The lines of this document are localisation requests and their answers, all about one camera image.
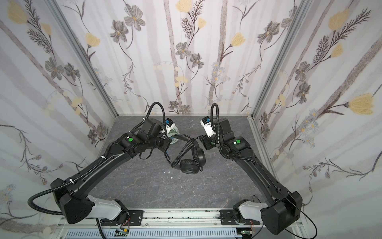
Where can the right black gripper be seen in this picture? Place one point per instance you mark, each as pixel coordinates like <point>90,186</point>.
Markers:
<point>206,142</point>

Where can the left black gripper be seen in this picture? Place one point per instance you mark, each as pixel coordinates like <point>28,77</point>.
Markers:
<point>164,143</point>

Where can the green white headphones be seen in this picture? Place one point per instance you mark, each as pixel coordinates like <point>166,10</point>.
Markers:
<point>171,134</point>

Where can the black blue headphones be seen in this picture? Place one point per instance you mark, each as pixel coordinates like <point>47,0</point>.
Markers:
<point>191,159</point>

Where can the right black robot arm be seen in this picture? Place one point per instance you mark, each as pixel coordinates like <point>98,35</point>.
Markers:
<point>281,207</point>

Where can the left black corrugated conduit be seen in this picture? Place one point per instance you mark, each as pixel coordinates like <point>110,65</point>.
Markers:
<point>59,191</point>

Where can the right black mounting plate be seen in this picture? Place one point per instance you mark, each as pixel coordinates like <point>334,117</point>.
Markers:
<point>227,217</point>

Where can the black mounting plate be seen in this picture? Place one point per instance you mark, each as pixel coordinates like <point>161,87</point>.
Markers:
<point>135,218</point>
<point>227,217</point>

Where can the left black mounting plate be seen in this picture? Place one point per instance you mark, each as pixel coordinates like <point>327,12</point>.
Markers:
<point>135,218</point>

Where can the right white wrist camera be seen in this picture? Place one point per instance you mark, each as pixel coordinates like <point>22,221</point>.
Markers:
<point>208,127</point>

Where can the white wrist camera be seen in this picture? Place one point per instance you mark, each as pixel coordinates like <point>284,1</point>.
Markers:
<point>208,127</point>
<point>169,124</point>

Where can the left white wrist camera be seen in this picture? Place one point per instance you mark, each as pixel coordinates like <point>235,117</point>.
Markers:
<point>169,124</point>

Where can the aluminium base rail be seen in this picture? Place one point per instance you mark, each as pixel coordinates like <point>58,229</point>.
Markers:
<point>172,218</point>

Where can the white slotted cable duct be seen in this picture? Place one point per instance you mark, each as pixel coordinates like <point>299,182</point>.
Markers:
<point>189,233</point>

